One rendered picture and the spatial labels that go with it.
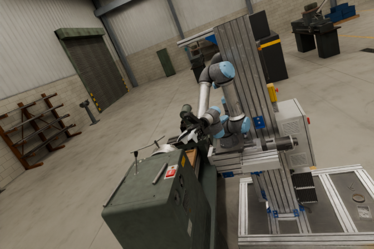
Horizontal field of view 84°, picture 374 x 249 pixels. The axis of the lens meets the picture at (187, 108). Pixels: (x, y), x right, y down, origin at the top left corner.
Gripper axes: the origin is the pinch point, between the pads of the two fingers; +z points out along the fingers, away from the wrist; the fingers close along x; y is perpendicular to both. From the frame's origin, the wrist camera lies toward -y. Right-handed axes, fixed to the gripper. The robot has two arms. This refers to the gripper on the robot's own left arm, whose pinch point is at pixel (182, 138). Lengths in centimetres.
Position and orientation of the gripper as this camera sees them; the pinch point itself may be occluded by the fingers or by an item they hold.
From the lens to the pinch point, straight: 108.1
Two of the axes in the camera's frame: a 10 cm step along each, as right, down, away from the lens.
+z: -5.5, 4.6, -6.9
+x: -7.0, 2.0, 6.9
